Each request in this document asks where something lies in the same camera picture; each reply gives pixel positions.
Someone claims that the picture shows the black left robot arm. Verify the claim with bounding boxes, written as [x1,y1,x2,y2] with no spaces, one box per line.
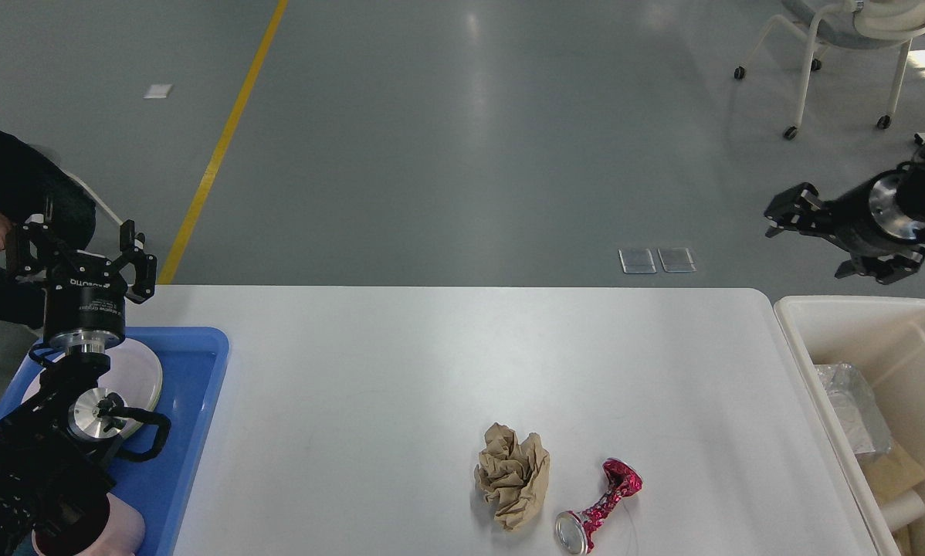
[0,207,171,555]

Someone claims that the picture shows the clear floor plate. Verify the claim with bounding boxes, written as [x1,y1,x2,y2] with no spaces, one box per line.
[618,249,658,275]
[657,247,698,273]

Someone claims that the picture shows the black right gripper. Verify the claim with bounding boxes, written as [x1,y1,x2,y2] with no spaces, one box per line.
[764,171,925,285]

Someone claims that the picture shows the seated person in black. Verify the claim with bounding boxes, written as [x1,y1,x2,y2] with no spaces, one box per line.
[0,130,96,331]

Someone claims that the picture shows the crushed red soda can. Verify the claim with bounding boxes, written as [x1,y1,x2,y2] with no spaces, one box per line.
[554,458,643,555]

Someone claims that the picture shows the white chair on left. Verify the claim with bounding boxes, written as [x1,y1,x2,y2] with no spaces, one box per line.
[29,144,124,229]

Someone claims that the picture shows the aluminium foil tray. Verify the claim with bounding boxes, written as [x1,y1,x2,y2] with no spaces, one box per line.
[813,362,893,463]

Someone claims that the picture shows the white plastic bin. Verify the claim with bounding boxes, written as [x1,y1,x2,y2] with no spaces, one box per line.
[774,296,925,555]

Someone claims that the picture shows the blue plastic tray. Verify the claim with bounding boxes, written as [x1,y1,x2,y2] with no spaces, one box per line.
[0,327,230,556]

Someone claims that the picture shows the pink plate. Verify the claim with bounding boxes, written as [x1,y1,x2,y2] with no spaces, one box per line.
[13,339,164,446]

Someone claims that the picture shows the clear floor plate right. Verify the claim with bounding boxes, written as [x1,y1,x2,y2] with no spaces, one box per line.
[657,247,698,273]

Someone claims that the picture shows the pink mug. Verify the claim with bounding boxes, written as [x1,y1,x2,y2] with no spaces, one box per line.
[29,493,145,555]

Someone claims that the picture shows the white office chair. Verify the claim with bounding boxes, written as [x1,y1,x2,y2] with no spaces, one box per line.
[732,1,925,141]

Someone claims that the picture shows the brown paper bag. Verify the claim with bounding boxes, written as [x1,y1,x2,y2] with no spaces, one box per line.
[861,443,925,555]

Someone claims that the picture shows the clear floor plate left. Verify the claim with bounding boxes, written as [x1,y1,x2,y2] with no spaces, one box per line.
[618,249,658,275]

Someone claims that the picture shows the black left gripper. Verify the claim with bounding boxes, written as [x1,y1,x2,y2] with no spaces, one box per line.
[7,203,157,351]

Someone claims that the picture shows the brown paper ball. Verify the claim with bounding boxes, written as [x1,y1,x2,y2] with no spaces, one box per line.
[474,422,551,534]

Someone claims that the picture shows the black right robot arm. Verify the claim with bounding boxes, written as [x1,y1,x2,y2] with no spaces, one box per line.
[764,140,925,285]

